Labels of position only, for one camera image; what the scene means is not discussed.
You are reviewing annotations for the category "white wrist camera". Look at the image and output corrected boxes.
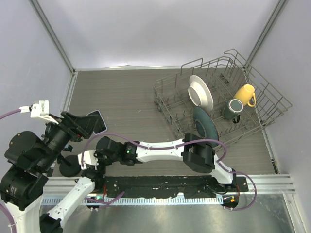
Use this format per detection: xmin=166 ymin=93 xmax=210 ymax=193
xmin=78 ymin=150 xmax=99 ymax=170
xmin=19 ymin=100 xmax=59 ymax=124

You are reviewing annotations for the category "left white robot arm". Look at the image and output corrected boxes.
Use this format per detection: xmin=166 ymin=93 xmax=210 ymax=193
xmin=0 ymin=112 xmax=104 ymax=233

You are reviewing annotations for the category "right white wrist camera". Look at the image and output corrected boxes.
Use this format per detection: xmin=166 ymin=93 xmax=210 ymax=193
xmin=78 ymin=150 xmax=99 ymax=170

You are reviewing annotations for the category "yellow mug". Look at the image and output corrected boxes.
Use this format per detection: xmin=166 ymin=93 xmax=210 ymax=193
xmin=234 ymin=84 xmax=256 ymax=107

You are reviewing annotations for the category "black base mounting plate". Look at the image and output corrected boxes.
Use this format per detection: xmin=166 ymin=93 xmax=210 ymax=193
xmin=103 ymin=175 xmax=249 ymax=199

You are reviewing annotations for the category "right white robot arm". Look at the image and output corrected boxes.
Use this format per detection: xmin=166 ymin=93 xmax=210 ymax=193
xmin=78 ymin=133 xmax=237 ymax=192

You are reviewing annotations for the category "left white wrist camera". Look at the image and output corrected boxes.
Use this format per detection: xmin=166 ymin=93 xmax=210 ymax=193
xmin=19 ymin=100 xmax=59 ymax=124

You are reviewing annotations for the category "white slotted cable duct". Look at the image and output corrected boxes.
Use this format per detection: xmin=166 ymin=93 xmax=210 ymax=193
xmin=41 ymin=194 xmax=223 ymax=206

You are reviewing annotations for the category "black phone stand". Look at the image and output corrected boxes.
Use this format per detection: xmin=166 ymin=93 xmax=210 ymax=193
xmin=56 ymin=154 xmax=81 ymax=177

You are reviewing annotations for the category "white plate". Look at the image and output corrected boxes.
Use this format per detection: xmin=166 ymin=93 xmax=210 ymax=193
xmin=188 ymin=75 xmax=214 ymax=112

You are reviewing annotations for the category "lilac case phone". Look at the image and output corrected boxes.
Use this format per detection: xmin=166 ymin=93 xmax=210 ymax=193
xmin=87 ymin=110 xmax=107 ymax=135

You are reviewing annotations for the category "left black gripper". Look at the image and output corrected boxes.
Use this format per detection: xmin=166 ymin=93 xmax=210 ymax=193
xmin=38 ymin=109 xmax=101 ymax=169

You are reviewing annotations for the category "grey wire dish rack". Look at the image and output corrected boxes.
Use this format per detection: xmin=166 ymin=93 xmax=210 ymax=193
xmin=154 ymin=49 xmax=292 ymax=146

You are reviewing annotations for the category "dark teal plate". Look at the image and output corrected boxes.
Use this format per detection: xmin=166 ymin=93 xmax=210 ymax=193
xmin=192 ymin=107 xmax=219 ymax=141

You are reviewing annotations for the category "dark green mug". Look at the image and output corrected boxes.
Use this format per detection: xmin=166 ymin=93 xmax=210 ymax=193
xmin=223 ymin=99 xmax=243 ymax=124

